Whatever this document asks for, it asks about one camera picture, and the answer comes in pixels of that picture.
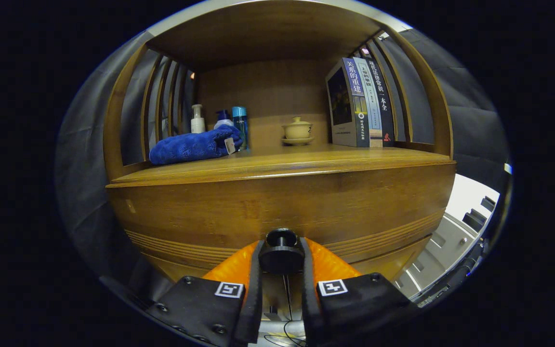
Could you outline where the white box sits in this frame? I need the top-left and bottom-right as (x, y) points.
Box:
(394, 173), (501, 303)

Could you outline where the black-spine book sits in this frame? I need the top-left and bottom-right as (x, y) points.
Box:
(365, 57), (396, 147)

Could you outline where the wooden drawer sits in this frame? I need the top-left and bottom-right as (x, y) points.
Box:
(106, 161), (458, 282)

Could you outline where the beige lidded teacup with saucer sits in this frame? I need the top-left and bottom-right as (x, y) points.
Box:
(281, 116), (315, 146)

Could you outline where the white-spine book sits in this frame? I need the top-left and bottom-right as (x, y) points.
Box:
(353, 57), (384, 147)

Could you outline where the black cable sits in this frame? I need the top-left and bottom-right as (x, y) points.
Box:
(264, 275), (307, 347)

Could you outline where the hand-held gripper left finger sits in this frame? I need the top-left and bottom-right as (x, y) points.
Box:
(145, 240), (265, 347)

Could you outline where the white bottle with blue cap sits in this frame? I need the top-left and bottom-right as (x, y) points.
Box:
(213, 110), (234, 130)

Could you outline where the white pump bottle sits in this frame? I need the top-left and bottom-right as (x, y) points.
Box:
(190, 104), (206, 134)

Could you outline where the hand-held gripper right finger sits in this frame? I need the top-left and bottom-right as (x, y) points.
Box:
(299, 237), (414, 347)

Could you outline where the wooden cabinet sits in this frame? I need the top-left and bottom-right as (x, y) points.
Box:
(103, 0), (458, 347)

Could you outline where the wooden countertop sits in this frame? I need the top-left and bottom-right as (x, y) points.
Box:
(109, 145), (454, 188)

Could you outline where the teal blue bottle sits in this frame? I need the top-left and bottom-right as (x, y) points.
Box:
(232, 106), (249, 151)

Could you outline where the blue towel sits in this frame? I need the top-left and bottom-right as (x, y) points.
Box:
(149, 124), (244, 166)

